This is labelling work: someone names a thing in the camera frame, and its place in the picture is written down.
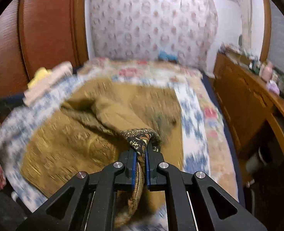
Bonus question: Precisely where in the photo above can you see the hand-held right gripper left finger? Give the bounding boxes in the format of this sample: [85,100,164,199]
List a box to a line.
[17,149,138,231]

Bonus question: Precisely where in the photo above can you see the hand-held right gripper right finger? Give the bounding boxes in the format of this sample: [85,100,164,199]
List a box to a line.
[144,147,268,231]

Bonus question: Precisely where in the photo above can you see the beige cloth garment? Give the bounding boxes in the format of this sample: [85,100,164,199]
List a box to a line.
[24,62,73,106]

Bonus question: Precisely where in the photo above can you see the brown patterned garment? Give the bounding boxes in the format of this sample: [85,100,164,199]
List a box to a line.
[20,79,183,229]

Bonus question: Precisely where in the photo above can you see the blue white floral cloth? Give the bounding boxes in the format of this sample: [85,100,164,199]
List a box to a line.
[0,74,211,231]

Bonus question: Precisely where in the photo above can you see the yellow plush toy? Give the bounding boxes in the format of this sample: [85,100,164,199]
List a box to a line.
[28,67,53,89]

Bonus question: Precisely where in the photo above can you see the floral blanket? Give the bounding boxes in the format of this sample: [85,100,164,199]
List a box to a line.
[78,58,240,203]

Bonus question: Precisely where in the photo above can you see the wooden headboard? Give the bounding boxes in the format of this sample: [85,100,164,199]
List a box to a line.
[0,0,89,97]

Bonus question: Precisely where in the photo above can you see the dark blue mattress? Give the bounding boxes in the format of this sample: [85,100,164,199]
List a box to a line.
[200,73,246,207]

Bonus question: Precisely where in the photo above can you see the teal fluffy item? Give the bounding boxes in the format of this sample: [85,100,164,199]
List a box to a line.
[158,50,178,62]

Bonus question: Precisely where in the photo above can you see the wooden sideboard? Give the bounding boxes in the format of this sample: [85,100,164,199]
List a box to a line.
[213,53,284,188]

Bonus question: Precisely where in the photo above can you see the circle patterned curtain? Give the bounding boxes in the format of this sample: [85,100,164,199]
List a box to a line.
[89,0,218,70]

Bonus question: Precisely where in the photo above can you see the pile of folded fabrics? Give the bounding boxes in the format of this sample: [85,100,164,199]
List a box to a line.
[219,43,251,61]

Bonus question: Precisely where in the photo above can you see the small purple item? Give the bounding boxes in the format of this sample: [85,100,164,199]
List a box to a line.
[267,80,280,94]

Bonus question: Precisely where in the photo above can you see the pink thermos jug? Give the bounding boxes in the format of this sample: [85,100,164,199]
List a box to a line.
[261,61,274,81]

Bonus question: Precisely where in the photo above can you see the cream lace curtain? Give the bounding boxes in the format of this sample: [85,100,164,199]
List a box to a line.
[238,0,253,46]

